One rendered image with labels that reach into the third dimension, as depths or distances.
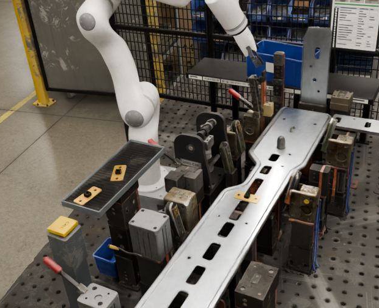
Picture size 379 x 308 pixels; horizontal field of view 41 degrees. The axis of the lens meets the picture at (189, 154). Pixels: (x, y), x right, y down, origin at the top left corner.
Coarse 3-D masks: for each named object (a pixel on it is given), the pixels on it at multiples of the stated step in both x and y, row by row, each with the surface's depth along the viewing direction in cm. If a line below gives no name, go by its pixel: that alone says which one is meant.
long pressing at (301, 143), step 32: (288, 128) 202; (320, 128) 201; (256, 160) 184; (288, 160) 183; (224, 192) 169; (256, 192) 168; (256, 224) 155; (192, 256) 145; (224, 256) 144; (160, 288) 135; (192, 288) 135; (224, 288) 134
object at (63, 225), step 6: (60, 216) 139; (54, 222) 137; (60, 222) 137; (66, 222) 137; (72, 222) 136; (48, 228) 135; (54, 228) 135; (60, 228) 135; (66, 228) 135; (72, 228) 136; (60, 234) 134; (66, 234) 134
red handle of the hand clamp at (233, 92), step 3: (231, 90) 203; (234, 90) 203; (231, 93) 203; (234, 93) 203; (237, 93) 203; (234, 96) 203; (237, 96) 203; (240, 96) 203; (237, 99) 204; (240, 99) 203; (243, 99) 203; (243, 102) 203; (246, 102) 203; (246, 105) 203; (249, 105) 202; (252, 108) 202
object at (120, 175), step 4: (116, 168) 157; (120, 168) 157; (124, 168) 157; (112, 172) 155; (116, 172) 154; (120, 172) 154; (124, 172) 155; (112, 176) 154; (116, 176) 153; (120, 176) 153; (112, 180) 152; (116, 180) 151; (120, 180) 151
